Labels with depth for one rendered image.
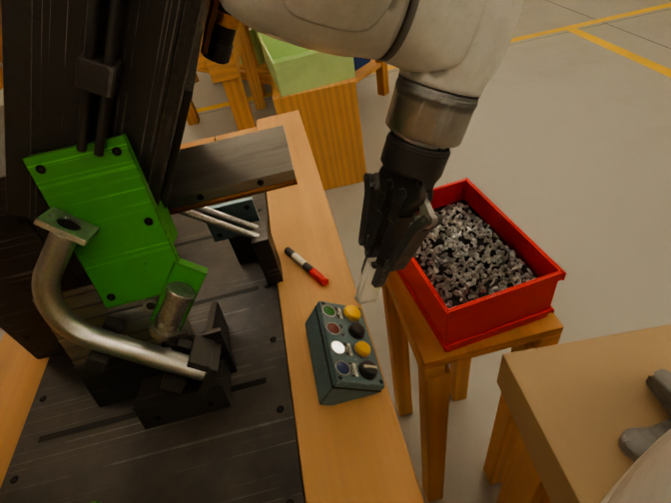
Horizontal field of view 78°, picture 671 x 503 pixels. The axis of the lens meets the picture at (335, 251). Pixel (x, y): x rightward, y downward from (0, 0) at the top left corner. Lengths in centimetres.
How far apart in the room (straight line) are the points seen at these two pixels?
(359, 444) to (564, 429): 25
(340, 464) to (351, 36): 49
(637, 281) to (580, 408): 156
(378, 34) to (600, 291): 177
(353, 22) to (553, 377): 49
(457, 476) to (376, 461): 96
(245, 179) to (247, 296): 24
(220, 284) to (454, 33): 61
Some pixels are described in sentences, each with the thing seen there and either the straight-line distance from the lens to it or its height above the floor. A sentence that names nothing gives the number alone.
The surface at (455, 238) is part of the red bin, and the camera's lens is 86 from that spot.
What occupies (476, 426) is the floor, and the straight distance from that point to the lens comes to 161.
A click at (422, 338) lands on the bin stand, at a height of 80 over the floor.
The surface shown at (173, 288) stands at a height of 109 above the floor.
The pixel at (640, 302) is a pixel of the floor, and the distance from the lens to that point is 207.
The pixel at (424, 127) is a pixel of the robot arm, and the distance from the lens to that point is 45.
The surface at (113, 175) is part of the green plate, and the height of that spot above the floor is 123.
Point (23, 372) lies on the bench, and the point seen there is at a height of 88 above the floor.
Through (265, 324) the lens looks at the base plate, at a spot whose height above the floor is 90.
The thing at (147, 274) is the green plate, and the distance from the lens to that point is 60.
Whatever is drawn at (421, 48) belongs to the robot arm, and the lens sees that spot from 43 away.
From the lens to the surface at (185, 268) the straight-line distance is 58.
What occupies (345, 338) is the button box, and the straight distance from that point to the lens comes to 64.
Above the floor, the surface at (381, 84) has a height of 10.
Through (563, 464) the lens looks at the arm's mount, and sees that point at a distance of 58.
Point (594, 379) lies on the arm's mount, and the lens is 65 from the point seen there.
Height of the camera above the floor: 146
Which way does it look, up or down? 42 degrees down
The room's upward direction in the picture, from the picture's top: 12 degrees counter-clockwise
